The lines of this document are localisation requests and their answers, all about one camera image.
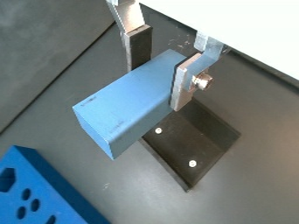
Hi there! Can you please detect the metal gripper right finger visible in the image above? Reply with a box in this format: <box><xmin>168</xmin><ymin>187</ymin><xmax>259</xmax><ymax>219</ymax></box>
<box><xmin>170</xmin><ymin>31</ymin><xmax>226</xmax><ymax>111</ymax></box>

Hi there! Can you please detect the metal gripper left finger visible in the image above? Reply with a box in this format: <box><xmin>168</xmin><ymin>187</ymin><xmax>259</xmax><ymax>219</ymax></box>
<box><xmin>107</xmin><ymin>0</ymin><xmax>152</xmax><ymax>71</ymax></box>

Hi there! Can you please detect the light blue rectangular block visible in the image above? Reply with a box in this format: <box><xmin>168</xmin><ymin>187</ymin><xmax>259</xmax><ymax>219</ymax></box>
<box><xmin>72</xmin><ymin>50</ymin><xmax>184</xmax><ymax>159</ymax></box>

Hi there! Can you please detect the black curved fixture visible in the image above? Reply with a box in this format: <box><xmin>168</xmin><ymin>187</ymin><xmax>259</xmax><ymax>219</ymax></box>
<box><xmin>143</xmin><ymin>99</ymin><xmax>240</xmax><ymax>192</ymax></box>

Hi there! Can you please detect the blue shape-sorting foam board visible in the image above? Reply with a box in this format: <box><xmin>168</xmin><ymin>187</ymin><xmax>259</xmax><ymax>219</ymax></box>
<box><xmin>0</xmin><ymin>145</ymin><xmax>109</xmax><ymax>224</ymax></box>

